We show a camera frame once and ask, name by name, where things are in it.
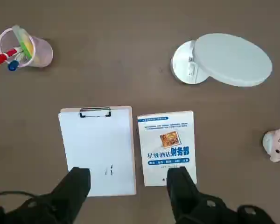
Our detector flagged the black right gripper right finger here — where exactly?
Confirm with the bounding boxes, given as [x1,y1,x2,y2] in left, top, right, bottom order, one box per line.
[167,166,279,224]

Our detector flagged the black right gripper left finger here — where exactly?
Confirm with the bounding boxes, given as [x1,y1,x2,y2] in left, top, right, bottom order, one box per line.
[0,166,92,224]

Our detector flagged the white foldable desk lamp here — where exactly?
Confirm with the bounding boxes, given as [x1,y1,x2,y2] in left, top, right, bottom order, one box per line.
[170,33,273,87]

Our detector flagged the white and blue book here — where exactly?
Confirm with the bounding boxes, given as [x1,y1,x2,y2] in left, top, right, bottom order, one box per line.
[137,111,198,187]

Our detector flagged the pink plush pig toy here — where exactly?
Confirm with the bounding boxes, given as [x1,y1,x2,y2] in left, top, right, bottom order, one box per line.
[262,129,280,162]

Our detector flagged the blue capped marker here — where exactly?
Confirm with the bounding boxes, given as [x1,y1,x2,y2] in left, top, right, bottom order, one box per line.
[8,52,23,71]

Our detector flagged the pink translucent pen cup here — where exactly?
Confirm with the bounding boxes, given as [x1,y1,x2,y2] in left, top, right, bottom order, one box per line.
[0,25,54,68]

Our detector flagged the red capped marker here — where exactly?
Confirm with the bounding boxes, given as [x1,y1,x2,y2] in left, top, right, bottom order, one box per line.
[0,48,18,66]

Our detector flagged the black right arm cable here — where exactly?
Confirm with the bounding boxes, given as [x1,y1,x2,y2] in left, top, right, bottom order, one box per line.
[0,190,35,199]

